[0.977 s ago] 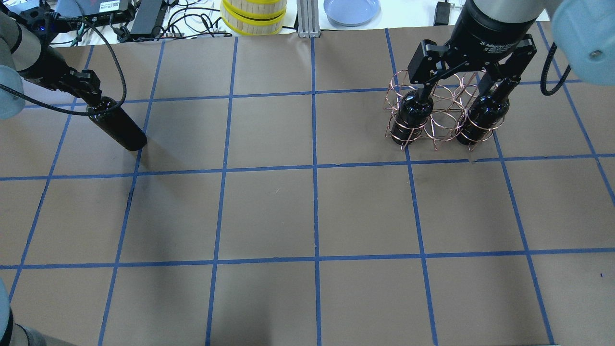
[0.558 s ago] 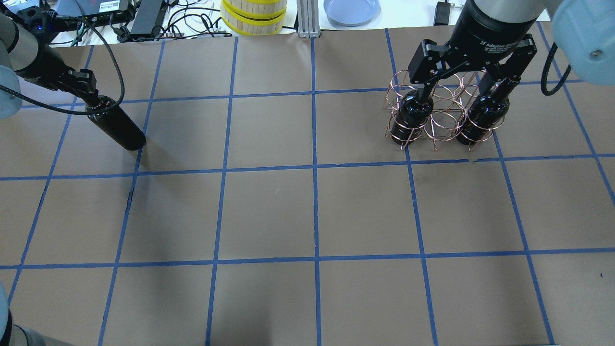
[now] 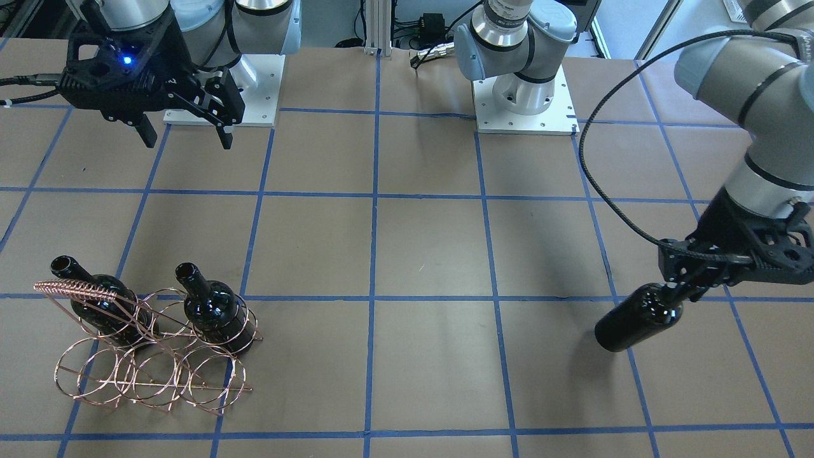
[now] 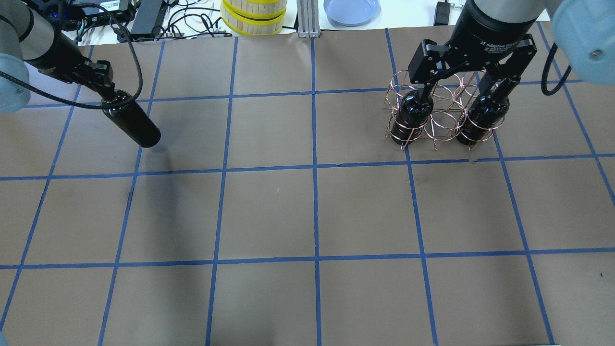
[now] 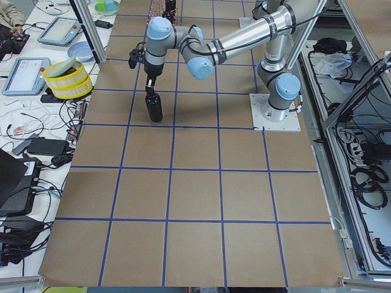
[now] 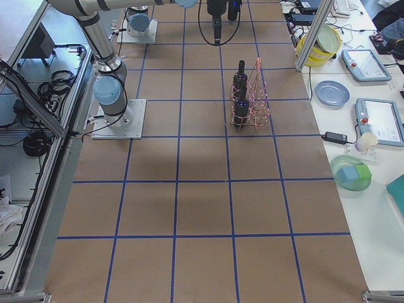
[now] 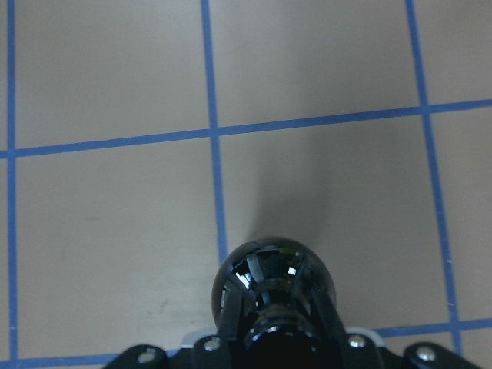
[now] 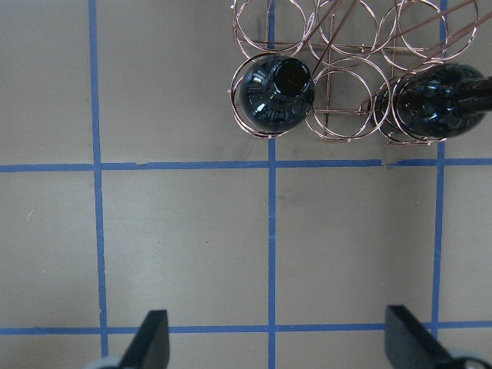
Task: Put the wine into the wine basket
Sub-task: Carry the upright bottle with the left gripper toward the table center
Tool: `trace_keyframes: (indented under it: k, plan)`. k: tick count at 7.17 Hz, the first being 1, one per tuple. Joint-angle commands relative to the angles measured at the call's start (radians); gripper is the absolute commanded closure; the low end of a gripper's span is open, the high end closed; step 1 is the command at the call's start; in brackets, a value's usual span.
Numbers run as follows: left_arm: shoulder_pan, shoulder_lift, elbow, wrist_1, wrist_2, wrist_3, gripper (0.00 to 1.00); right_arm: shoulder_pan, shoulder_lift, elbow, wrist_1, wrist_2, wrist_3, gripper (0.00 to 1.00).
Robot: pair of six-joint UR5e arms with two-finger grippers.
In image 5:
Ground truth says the dark wine bottle in rack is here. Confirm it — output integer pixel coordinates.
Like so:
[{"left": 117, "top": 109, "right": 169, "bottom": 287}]
[{"left": 165, "top": 0, "right": 177, "bottom": 11}]

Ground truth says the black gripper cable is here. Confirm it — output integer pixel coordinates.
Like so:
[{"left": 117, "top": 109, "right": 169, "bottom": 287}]
[{"left": 128, "top": 42, "right": 147, "bottom": 70}]

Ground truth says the blue plate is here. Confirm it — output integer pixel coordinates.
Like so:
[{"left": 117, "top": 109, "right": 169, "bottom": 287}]
[{"left": 67, "top": 42, "right": 94, "bottom": 62}]

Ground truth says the teach pendant far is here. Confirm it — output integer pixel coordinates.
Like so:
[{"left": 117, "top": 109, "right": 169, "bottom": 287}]
[{"left": 37, "top": 16, "right": 81, "bottom": 46}]

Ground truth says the black laptop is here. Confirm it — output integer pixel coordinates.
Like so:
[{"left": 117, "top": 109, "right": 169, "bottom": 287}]
[{"left": 1, "top": 150, "right": 41, "bottom": 217}]

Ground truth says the green translucent bowl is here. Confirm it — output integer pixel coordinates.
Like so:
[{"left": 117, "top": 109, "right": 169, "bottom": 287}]
[{"left": 94, "top": 0, "right": 119, "bottom": 16}]

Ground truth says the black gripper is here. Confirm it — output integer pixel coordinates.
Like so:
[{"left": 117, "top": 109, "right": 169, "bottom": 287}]
[{"left": 144, "top": 60, "right": 164, "bottom": 92}]

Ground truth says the aluminium frame post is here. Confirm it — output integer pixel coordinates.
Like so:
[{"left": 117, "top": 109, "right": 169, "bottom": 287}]
[{"left": 70, "top": 0, "right": 107, "bottom": 66}]

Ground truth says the teach pendant near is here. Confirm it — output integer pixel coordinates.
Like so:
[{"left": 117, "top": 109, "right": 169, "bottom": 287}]
[{"left": 2, "top": 57, "right": 51, "bottom": 96}]

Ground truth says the black power brick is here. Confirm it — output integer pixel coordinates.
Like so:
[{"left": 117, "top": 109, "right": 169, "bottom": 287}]
[{"left": 94, "top": 20, "right": 113, "bottom": 29}]

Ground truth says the dark glass wine bottle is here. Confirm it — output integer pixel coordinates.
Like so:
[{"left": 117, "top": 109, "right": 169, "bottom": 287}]
[{"left": 145, "top": 87, "right": 163, "bottom": 123}]

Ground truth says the teach pendant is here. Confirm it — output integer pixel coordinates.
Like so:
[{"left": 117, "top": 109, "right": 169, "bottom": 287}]
[
  {"left": 2, "top": 57, "right": 51, "bottom": 96},
  {"left": 37, "top": 16, "right": 81, "bottom": 46}
]

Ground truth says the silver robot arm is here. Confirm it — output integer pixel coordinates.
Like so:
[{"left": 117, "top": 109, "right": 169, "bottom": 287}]
[{"left": 139, "top": 1, "right": 319, "bottom": 123}]

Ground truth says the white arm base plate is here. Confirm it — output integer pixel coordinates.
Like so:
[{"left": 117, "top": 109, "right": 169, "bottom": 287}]
[{"left": 249, "top": 93, "right": 301, "bottom": 132}]

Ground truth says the yellow bamboo steamer stack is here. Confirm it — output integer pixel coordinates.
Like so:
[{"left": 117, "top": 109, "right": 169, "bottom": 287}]
[{"left": 42, "top": 60, "right": 93, "bottom": 99}]

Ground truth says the copper wire wine rack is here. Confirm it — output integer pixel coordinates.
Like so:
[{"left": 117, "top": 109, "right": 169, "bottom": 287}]
[{"left": 147, "top": 0, "right": 177, "bottom": 24}]

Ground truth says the light green plate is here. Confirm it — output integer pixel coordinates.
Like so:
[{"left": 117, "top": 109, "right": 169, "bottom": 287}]
[{"left": 43, "top": 57, "right": 76, "bottom": 78}]

